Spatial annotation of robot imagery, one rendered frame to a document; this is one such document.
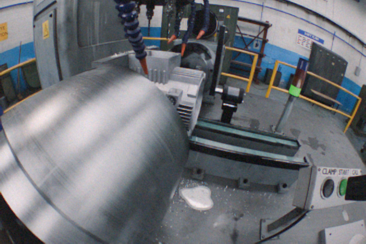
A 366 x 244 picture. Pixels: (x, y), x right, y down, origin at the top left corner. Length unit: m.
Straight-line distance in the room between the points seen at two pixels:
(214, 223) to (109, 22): 0.69
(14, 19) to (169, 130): 5.34
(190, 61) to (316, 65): 5.24
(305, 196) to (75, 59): 0.57
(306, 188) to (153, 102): 0.26
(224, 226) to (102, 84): 0.43
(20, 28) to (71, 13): 4.94
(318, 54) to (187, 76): 5.40
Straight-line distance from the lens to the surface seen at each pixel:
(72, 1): 0.44
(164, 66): 0.36
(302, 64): 0.75
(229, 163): 0.46
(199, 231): 0.43
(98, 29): 0.49
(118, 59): 0.38
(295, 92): 0.76
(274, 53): 5.45
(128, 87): 0.16
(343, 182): 0.31
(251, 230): 0.47
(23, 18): 5.40
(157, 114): 0.15
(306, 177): 0.27
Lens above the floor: 1.21
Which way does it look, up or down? 30 degrees down
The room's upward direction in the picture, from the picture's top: 6 degrees clockwise
